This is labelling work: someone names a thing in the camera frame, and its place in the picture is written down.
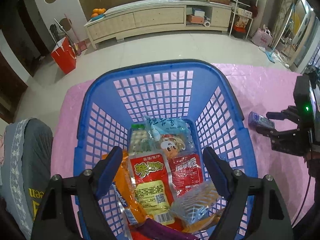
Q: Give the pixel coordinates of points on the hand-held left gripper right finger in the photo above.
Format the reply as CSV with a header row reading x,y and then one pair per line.
x,y
216,173

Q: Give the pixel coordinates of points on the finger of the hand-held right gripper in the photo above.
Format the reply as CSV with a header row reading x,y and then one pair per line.
x,y
267,132
282,116

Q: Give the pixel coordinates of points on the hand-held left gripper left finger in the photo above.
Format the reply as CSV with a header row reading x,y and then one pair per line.
x,y
110,172

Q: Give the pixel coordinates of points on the purple candy roll pack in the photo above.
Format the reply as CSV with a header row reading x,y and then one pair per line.
x,y
260,120

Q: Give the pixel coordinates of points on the plain red snack packet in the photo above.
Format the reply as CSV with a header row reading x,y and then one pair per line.
x,y
185,172

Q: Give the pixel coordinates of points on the light blue wafer packet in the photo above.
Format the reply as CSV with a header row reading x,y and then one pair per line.
x,y
195,205

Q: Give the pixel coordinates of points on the orange candy bar packet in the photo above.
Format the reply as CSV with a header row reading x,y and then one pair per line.
x,y
135,205

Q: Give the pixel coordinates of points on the red packet with yellow label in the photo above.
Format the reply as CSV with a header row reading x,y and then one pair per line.
x,y
150,185

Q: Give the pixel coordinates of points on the large cracker packet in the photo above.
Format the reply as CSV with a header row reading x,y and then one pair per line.
x,y
137,140

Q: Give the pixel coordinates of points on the orange yellow snack packet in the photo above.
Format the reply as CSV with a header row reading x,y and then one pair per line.
x,y
192,228

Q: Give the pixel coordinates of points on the small cracker packet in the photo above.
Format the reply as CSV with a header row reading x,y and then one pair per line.
x,y
165,130

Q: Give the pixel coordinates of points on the dark purple snack packet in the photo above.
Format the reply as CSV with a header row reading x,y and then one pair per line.
x,y
162,230

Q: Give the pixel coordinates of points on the blue plastic mesh basket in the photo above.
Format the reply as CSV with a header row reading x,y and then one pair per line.
x,y
160,66

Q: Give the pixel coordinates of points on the pink quilted table cover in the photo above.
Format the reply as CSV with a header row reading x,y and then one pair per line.
x,y
262,85

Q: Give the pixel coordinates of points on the pink bag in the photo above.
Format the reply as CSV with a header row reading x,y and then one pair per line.
x,y
262,38

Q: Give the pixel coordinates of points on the arched standing mirror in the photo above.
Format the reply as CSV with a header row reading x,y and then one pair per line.
x,y
298,22

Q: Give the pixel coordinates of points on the dark cloth with yellow print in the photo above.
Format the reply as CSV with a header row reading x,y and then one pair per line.
x,y
35,197

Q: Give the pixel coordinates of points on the tall standing air conditioner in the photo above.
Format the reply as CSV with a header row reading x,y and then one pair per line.
x,y
266,2

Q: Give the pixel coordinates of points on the red paper bag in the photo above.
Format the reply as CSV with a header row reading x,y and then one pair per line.
x,y
63,57

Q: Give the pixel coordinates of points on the orange box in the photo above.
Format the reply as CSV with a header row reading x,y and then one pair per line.
x,y
195,19

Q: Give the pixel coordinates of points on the cream television cabinet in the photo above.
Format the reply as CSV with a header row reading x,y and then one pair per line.
x,y
155,17

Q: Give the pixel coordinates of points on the plate of oranges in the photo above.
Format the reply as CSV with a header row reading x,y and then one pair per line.
x,y
98,11

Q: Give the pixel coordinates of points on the dark wooden door frame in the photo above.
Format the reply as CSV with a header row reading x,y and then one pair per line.
x,y
32,42

